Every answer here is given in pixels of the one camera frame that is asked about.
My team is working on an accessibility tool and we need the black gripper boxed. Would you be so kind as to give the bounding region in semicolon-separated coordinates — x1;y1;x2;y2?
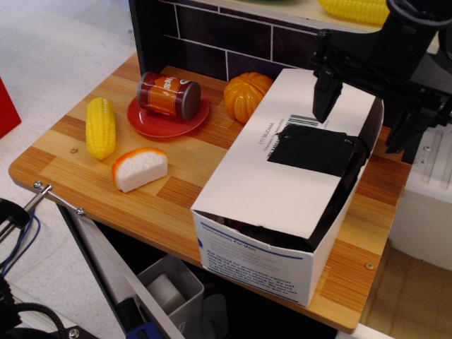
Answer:
310;29;451;153

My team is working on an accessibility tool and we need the white cardboard box with flap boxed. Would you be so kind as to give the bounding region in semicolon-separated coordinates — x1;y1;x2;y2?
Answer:
191;69;383;306

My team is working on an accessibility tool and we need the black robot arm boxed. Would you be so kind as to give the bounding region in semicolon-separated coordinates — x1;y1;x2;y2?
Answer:
311;1;451;153

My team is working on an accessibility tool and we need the yellow toy corn on shelf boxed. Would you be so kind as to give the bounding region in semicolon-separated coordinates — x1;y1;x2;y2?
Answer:
318;0;390;25

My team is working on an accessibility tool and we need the orange toy pumpkin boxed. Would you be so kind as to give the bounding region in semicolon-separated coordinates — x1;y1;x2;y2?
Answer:
223;72;273;124

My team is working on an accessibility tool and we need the dark tiled shelf unit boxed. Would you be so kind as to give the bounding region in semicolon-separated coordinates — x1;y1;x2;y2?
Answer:
127;0;452;163

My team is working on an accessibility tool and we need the orange labelled toy can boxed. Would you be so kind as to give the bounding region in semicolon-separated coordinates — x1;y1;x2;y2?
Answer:
136;72;201;121

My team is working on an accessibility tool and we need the red plate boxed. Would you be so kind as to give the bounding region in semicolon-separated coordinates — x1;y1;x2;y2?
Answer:
127;93;210;138

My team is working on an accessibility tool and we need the white orange toy cheese wedge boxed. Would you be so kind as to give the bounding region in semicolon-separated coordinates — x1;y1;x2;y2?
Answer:
112;148;169;193

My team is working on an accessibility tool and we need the yellow toy corn on table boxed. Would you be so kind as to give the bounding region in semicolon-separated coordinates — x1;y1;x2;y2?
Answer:
85;97;116;160

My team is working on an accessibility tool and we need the grey plastic bin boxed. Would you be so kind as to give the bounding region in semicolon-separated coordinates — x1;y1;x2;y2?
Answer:
138;255;204;338

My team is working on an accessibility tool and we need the red box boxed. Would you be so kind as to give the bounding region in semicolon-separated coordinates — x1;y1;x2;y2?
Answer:
0;79;22;138

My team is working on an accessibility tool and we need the metal clamp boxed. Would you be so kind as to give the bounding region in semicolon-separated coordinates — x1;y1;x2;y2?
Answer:
1;181;85;242

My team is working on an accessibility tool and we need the blue cable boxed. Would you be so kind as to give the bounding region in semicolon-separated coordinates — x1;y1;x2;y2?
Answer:
0;208;42;278

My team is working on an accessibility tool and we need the black braided cable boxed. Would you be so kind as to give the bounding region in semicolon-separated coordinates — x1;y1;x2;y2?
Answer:
0;275;68;339

